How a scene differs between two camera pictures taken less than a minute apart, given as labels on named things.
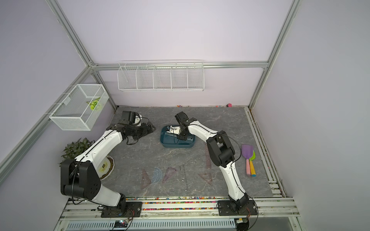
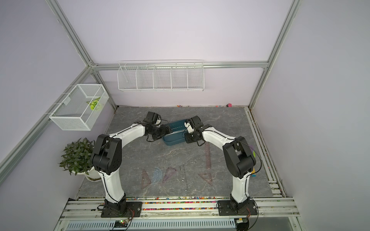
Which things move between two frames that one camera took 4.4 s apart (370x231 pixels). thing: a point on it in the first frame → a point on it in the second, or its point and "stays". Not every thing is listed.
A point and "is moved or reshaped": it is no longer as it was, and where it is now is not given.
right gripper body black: x=182 y=134 → x=191 y=136
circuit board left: x=120 y=224 stays
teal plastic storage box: x=171 y=140 is moved or reshaped
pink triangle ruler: x=169 y=171 stays
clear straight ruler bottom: x=184 y=178 stays
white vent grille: x=185 y=224 stays
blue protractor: x=157 y=175 stays
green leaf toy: x=93 y=103 stays
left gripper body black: x=138 y=131 → x=159 y=131
